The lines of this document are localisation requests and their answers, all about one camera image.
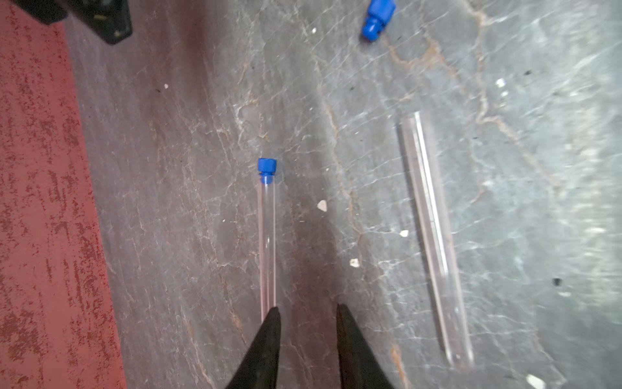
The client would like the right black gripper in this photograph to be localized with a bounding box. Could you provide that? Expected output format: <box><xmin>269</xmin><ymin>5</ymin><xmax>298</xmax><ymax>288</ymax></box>
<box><xmin>11</xmin><ymin>0</ymin><xmax>133</xmax><ymax>45</ymax></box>

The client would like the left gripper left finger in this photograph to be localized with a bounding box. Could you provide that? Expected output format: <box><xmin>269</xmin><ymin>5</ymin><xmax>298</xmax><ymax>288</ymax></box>
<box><xmin>226</xmin><ymin>307</ymin><xmax>282</xmax><ymax>389</ymax></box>

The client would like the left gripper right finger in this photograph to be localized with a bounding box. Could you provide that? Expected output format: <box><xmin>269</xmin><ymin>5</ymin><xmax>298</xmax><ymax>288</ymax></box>
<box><xmin>336</xmin><ymin>304</ymin><xmax>394</xmax><ymax>389</ymax></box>

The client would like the clear test tube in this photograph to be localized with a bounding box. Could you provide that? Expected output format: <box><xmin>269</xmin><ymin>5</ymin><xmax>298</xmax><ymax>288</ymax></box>
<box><xmin>258</xmin><ymin>171</ymin><xmax>276</xmax><ymax>319</ymax></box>
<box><xmin>399</xmin><ymin>111</ymin><xmax>475</xmax><ymax>371</ymax></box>

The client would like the blue stopper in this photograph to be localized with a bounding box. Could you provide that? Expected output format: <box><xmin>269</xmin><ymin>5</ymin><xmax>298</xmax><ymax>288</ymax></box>
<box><xmin>361</xmin><ymin>0</ymin><xmax>396</xmax><ymax>42</ymax></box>
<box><xmin>257</xmin><ymin>158</ymin><xmax>277</xmax><ymax>186</ymax></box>

